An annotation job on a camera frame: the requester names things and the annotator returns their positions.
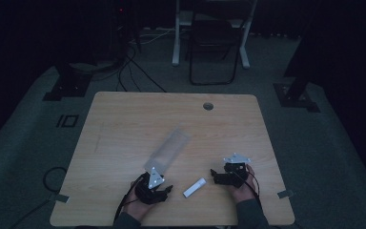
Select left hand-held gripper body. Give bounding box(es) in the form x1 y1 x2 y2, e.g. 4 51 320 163
134 166 170 205

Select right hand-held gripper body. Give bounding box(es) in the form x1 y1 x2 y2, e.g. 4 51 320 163
214 153 252 189

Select clear plastic pouch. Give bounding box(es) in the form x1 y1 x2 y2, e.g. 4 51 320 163
143 123 192 177

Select person's left hand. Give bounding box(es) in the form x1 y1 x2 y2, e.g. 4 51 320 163
121 176 151 222

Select person's right hand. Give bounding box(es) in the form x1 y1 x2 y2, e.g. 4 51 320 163
229 164 259 205

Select white tube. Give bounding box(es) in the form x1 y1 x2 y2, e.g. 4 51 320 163
182 177 208 198

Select grey tape strip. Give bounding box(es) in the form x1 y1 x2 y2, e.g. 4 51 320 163
48 193 71 204
276 189 295 199

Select black folding chair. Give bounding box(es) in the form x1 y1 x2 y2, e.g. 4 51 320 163
188 10 241 87

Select black stand with base plate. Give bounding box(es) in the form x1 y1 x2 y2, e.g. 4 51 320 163
42 60 93 102
273 28 321 114

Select black floor cable loop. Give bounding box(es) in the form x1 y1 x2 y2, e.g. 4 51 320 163
9 166 69 229

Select black floor cables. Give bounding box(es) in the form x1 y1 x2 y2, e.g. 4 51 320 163
115 41 168 94

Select white desk frame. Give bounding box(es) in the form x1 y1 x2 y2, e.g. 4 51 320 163
171 0 259 70

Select white floor cable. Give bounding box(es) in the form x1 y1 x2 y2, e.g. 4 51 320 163
132 28 176 45

